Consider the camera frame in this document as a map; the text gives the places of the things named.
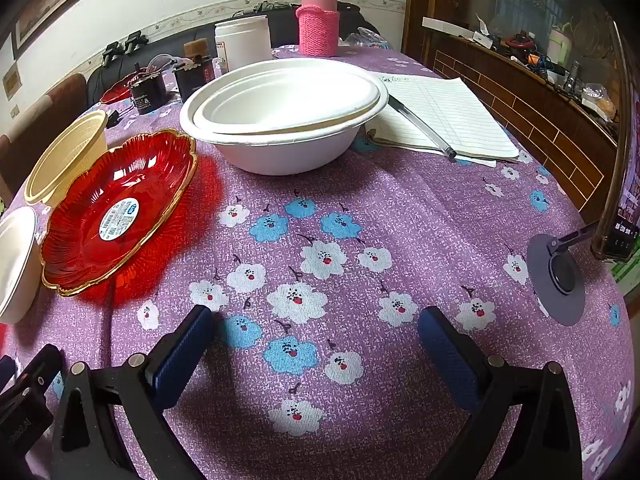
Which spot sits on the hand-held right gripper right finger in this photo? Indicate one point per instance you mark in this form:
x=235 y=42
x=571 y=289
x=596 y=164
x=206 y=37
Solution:
x=447 y=360

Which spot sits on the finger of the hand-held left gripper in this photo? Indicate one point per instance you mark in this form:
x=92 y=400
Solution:
x=30 y=390

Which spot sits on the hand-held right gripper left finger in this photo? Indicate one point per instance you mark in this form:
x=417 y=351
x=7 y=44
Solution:
x=180 y=360

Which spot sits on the red glass plate gold rim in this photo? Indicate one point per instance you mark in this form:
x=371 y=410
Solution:
x=75 y=255

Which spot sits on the large white paper bowl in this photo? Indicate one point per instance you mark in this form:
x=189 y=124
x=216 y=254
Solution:
x=280 y=155

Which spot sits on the small white paper bowl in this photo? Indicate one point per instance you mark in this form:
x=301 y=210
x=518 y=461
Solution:
x=15 y=260

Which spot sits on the grey round stand base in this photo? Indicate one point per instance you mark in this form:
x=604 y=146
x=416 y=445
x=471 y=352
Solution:
x=560 y=280

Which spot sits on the purple floral tablecloth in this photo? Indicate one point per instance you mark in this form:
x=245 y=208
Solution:
x=350 y=200

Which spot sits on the green white box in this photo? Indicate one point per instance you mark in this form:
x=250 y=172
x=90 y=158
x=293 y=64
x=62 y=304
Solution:
x=629 y=280

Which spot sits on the black ballpoint pen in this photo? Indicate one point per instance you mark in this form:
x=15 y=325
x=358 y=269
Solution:
x=420 y=126

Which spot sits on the beige plastic bowl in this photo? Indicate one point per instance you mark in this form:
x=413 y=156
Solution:
x=60 y=155

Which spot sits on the lined notebook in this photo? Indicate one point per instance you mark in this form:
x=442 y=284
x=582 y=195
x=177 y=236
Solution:
x=460 y=110

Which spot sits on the wooden cabinet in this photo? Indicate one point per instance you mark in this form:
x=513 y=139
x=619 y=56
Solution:
x=525 y=110

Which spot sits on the dark glass jar left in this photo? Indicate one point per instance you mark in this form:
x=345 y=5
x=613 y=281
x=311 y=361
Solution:
x=147 y=92

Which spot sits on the dark glass jar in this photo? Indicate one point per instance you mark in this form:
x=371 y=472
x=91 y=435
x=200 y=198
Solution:
x=147 y=92
x=192 y=82

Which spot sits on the plain red plate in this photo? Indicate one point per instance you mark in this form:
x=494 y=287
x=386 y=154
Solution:
x=112 y=92

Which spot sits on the dark glass jar right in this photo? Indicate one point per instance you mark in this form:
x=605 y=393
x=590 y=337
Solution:
x=192 y=82

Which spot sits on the brown chair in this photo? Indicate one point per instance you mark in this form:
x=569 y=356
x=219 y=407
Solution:
x=50 y=100

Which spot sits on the small black gadget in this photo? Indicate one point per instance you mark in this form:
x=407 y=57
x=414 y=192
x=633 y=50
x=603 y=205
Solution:
x=136 y=42
x=114 y=54

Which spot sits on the white plastic jar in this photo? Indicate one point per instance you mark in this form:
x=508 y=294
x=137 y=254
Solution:
x=245 y=45

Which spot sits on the clear plastic bag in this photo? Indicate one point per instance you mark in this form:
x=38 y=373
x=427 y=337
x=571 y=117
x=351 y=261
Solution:
x=365 y=39

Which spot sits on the flat white box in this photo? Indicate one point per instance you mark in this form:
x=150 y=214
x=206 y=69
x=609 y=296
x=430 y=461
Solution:
x=447 y=27

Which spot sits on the dark sofa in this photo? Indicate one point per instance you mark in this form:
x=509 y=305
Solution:
x=280 y=25

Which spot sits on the bottle with pink knit sleeve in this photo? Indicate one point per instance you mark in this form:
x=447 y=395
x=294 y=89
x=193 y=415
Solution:
x=317 y=30

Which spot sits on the beige wall switch panel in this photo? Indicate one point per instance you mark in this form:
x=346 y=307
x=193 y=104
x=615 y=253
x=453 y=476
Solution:
x=11 y=84

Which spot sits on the framed wall picture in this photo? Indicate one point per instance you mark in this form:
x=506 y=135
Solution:
x=50 y=0

